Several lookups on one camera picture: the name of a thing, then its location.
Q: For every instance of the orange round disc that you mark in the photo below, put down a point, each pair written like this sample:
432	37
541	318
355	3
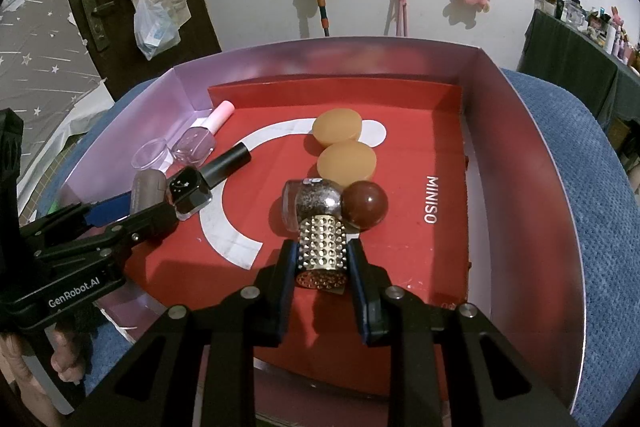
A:
337	127
346	162

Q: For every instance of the clear pink-capped nail polish bottle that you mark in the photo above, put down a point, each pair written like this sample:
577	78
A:
200	139

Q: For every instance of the grey-brown small bottle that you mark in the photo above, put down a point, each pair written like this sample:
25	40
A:
146	189

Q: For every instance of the row of bottles and toiletries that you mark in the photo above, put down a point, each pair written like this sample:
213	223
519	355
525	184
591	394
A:
600	27

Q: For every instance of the person's left hand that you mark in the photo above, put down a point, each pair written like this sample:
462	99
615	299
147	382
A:
67	352

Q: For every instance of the clear plastic bag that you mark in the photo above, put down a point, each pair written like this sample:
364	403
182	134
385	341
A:
155	32

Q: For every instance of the grey star-printed curtain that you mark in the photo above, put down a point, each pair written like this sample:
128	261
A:
45	77

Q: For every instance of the brown glossy ball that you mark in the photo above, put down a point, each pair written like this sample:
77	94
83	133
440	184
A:
365	204

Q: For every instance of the purple cardboard box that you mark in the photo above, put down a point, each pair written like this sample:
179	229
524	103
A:
525	207

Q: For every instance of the gold studded cylinder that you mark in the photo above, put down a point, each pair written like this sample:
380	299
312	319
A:
320	252

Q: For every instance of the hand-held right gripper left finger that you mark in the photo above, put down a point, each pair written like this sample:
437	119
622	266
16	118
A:
287	287

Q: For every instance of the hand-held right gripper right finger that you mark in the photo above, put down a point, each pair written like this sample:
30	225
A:
358	289

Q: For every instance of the black starry nail polish bottle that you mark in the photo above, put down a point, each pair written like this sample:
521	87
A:
192	192

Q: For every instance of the clear plastic cup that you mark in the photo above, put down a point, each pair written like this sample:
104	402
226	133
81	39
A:
150	154

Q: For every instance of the red cardboard liner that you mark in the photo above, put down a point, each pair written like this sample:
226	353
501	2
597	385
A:
415	147

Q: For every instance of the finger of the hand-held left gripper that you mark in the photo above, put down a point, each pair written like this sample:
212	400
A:
142	227
107	209

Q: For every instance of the glitter nail polish bottle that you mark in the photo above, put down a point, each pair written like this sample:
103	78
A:
310	201

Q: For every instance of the dark cloth-covered table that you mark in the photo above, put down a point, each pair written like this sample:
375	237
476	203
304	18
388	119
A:
565	57

